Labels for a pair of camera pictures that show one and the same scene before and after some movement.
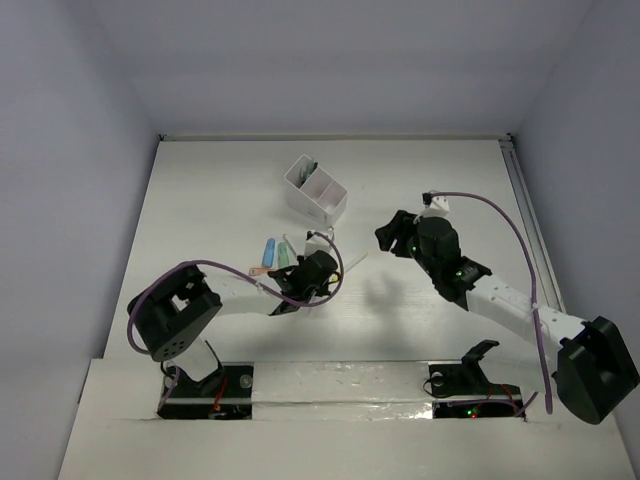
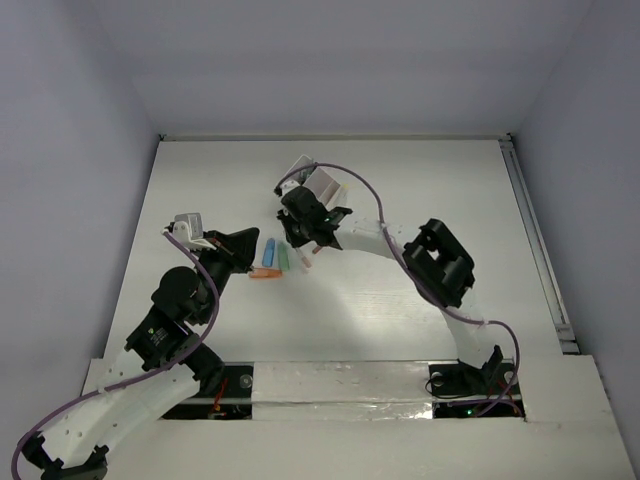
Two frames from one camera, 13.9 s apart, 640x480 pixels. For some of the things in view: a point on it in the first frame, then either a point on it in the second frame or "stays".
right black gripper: x=402 y=224 to x=297 y=240
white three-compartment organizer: x=315 y=192 stays
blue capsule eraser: x=268 y=255 stays
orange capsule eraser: x=259 y=271 stays
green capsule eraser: x=283 y=255 stays
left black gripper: x=291 y=279 to x=220 y=248
